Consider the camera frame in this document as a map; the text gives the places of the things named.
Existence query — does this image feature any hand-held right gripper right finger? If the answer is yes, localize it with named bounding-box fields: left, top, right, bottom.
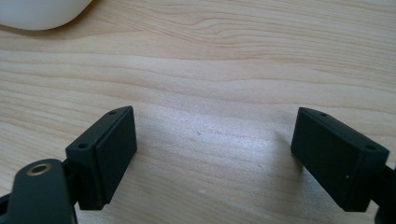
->
left=290, top=106, right=390, bottom=213

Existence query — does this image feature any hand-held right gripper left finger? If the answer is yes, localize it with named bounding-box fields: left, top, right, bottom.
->
left=64, top=105, right=138, bottom=211

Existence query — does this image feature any white round bowl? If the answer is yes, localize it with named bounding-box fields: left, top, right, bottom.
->
left=0, top=0, right=93, bottom=32

